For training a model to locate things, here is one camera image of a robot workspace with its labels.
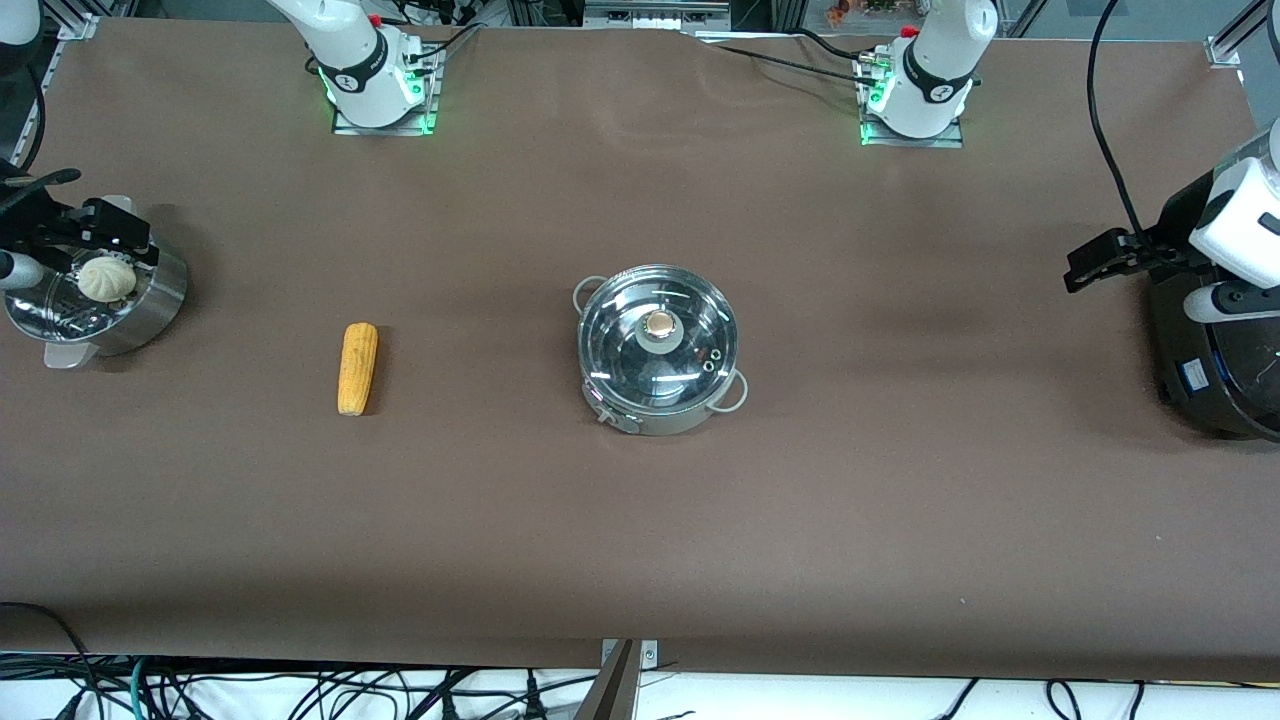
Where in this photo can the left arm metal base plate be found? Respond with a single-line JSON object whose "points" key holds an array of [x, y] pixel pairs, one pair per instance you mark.
{"points": [[950, 141]]}

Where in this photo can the brown camera stand post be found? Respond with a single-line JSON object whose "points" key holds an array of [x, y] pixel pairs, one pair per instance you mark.
{"points": [[612, 690]]}

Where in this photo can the metal table edge bracket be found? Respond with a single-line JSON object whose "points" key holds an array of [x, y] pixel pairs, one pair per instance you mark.
{"points": [[648, 653]]}

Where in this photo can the yellow corn cob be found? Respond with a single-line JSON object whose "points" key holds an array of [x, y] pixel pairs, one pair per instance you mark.
{"points": [[358, 368]]}

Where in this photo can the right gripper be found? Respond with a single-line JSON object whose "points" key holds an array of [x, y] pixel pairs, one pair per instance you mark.
{"points": [[40, 222]]}

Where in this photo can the glass pot lid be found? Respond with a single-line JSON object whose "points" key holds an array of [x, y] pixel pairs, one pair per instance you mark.
{"points": [[620, 340]]}

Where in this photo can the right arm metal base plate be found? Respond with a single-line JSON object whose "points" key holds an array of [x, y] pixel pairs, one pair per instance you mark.
{"points": [[428, 120]]}

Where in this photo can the steel cooking pot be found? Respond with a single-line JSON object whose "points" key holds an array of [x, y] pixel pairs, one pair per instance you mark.
{"points": [[660, 424]]}

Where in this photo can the black rice cooker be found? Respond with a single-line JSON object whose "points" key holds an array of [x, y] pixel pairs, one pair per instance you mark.
{"points": [[1230, 385]]}

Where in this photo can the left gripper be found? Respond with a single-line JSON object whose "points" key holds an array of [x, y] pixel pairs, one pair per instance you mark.
{"points": [[1166, 237]]}

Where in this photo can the white steamed bun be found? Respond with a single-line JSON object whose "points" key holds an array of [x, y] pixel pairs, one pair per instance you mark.
{"points": [[106, 280]]}

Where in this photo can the silver metal box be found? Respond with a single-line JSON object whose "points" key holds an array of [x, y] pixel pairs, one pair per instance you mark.
{"points": [[655, 14]]}

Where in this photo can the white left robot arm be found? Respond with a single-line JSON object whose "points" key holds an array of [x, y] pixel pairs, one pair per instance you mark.
{"points": [[930, 80]]}

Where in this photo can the steel steamer pot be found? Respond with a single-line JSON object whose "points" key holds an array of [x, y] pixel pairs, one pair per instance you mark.
{"points": [[150, 300]]}

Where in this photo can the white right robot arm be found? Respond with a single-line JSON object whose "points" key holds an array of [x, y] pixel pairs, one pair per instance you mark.
{"points": [[360, 70]]}

